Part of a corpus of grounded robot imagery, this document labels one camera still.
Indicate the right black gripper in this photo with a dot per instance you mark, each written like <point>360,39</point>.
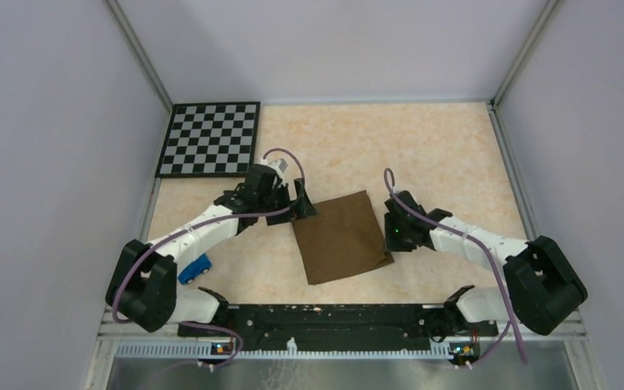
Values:
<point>391,244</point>

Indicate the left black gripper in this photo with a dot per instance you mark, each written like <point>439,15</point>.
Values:
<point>301,208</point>

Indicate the brown cloth napkin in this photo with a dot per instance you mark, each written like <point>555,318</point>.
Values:
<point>342,240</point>

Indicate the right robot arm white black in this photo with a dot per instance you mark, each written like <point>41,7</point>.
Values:
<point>535,282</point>

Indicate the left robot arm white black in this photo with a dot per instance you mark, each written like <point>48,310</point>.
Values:
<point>144,287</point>

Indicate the blue toy car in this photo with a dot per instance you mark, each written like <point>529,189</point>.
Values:
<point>200,266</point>

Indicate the black white checkerboard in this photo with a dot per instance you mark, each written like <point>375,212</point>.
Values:
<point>209,139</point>

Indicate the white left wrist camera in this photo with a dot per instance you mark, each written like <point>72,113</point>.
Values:
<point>279,165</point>

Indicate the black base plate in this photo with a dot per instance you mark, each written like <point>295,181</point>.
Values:
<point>348,328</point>

